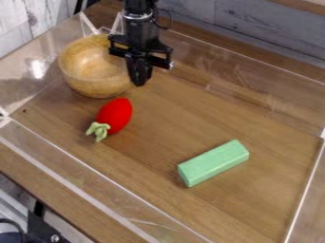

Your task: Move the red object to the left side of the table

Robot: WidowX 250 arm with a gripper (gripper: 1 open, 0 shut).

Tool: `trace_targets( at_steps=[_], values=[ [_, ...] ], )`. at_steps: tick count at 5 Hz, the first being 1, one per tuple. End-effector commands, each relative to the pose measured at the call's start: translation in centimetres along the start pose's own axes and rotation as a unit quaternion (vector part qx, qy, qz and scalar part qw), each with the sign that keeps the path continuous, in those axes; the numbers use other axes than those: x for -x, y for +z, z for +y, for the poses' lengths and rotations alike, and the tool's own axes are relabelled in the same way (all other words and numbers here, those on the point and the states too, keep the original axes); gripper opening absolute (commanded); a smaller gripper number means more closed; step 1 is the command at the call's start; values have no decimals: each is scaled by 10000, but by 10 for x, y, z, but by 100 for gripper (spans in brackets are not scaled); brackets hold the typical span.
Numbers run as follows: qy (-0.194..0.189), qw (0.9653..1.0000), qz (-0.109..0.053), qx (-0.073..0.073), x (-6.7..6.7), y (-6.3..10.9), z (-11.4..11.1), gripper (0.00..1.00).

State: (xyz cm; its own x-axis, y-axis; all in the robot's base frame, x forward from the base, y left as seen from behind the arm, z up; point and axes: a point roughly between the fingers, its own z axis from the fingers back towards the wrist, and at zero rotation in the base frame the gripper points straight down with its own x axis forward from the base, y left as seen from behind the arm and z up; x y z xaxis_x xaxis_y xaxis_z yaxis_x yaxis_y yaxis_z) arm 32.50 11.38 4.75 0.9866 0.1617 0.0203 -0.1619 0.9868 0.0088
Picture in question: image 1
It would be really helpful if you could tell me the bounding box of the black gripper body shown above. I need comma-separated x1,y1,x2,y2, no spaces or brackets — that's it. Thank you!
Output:
109,12,173,69

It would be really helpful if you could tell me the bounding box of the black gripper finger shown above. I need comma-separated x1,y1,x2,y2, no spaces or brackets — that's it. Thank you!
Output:
126,53,141,86
140,59,153,85

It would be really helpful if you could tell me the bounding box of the red plush strawberry toy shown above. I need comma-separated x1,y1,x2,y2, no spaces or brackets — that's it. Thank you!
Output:
86,98,134,141

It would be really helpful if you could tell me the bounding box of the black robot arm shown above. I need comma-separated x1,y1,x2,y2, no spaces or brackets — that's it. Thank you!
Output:
109,0,173,86

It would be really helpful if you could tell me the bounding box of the wooden bowl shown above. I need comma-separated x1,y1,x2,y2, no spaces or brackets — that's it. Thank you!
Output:
59,34,136,99

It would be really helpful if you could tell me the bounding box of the clear acrylic tray barrier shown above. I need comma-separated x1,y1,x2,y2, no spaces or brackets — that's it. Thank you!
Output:
0,19,325,243

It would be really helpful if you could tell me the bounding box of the green rectangular block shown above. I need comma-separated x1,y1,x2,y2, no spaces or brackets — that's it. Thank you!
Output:
178,140,251,187

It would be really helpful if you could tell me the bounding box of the black metal bracket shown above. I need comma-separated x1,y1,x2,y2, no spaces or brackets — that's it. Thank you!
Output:
27,201,71,243

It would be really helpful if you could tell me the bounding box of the black cable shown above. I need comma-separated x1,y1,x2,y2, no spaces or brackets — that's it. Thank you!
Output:
0,217,27,243

